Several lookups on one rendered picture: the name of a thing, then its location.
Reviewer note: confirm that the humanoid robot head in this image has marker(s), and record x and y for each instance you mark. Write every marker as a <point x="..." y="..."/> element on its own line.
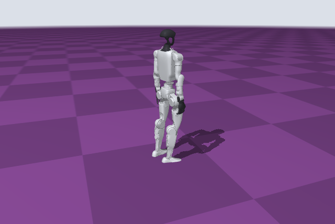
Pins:
<point x="166" y="33"/>

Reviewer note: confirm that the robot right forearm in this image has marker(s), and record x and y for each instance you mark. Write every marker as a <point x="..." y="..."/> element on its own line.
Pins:
<point x="179" y="87"/>

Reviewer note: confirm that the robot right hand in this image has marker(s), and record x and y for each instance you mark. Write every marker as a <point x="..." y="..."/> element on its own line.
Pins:
<point x="181" y="106"/>

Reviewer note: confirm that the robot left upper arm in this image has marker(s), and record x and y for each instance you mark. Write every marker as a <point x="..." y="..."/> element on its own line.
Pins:
<point x="155" y="63"/>

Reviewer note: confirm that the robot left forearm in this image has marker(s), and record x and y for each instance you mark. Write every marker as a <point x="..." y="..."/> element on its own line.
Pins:
<point x="156" y="81"/>

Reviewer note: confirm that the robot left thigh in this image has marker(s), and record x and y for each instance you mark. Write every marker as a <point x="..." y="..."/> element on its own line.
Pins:
<point x="163" y="111"/>

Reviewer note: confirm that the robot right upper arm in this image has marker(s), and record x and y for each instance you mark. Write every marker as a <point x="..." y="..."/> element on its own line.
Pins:
<point x="177" y="58"/>

